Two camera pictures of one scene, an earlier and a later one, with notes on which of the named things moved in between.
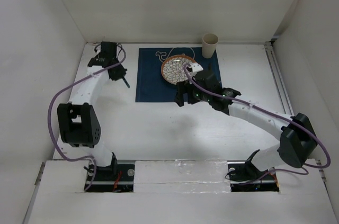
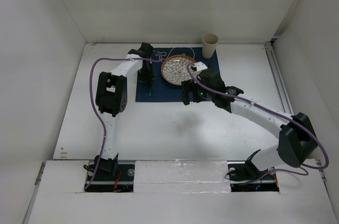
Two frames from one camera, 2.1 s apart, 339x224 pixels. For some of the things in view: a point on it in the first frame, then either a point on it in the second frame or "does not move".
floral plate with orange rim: x=172 y=68 does not move
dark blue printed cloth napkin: x=151 y=86 does not move
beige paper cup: x=210 y=42 does not move
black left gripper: x=118 y=76 → x=147 y=80
